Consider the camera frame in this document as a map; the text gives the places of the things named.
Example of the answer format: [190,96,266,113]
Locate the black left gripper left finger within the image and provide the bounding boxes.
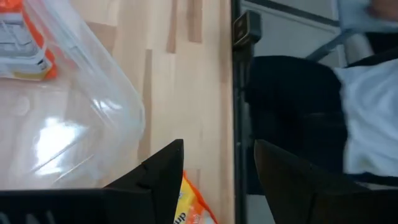
[102,139,185,224]

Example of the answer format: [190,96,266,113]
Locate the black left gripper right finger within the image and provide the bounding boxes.
[254,139,343,224]

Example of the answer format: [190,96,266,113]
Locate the orange Maruchan noodle pack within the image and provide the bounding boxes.
[0,0,59,81]
[174,170,218,224]

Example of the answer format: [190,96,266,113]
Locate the clear labelled plastic bin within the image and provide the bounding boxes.
[0,0,146,190]

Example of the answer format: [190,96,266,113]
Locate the person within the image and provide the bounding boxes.
[245,0,398,187]

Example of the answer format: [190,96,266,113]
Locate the black metal table frame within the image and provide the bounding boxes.
[230,0,249,224]

